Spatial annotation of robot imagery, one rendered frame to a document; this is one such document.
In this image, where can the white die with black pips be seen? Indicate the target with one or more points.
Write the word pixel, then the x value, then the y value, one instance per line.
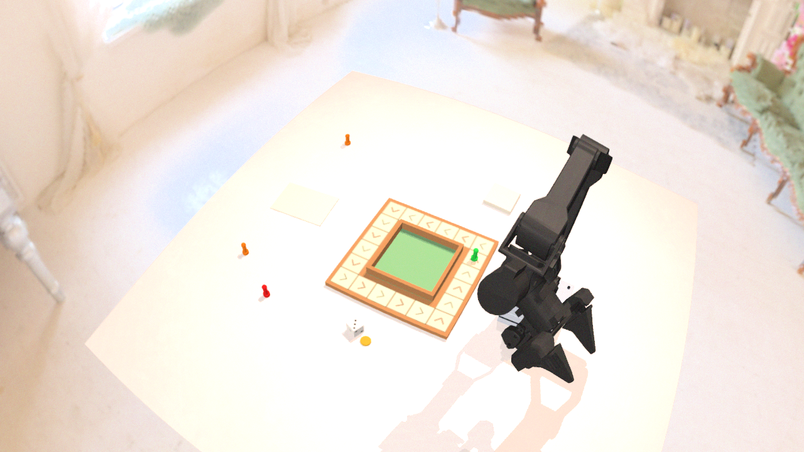
pixel 355 327

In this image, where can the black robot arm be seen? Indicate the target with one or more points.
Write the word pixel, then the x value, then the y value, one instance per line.
pixel 543 231

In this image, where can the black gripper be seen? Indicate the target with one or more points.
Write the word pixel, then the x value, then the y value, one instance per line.
pixel 547 315

